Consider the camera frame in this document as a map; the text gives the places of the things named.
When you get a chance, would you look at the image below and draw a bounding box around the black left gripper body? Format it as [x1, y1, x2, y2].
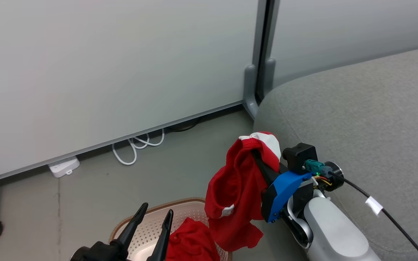
[70, 241, 129, 261]

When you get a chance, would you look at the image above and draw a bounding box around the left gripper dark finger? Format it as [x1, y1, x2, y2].
[117, 203, 148, 251]
[147, 209, 174, 261]

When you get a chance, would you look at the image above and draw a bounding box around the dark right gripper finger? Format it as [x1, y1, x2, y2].
[252, 150, 280, 186]

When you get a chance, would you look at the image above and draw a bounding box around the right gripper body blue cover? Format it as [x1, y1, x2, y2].
[261, 170, 344, 224]

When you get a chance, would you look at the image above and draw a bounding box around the red garment white trim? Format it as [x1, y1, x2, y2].
[204, 132, 281, 252]

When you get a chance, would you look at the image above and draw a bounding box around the pink perforated laundry basket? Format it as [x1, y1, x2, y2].
[109, 198, 233, 261]

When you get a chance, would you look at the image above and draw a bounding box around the grey fabric sofa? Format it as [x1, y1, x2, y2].
[253, 44, 418, 261]

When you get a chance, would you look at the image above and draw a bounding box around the white power adapter box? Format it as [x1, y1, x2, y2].
[48, 157, 81, 178]

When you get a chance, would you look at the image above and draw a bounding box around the dark round partition foot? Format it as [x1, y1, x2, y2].
[168, 118, 199, 132]

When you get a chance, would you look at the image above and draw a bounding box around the white coiled cable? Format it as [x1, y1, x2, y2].
[112, 128, 165, 166]

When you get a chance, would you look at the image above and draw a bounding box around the grey partition post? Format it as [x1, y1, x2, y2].
[243, 0, 280, 120]

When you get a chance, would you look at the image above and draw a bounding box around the thin black cable white tag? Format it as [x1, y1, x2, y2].
[331, 170, 418, 261]

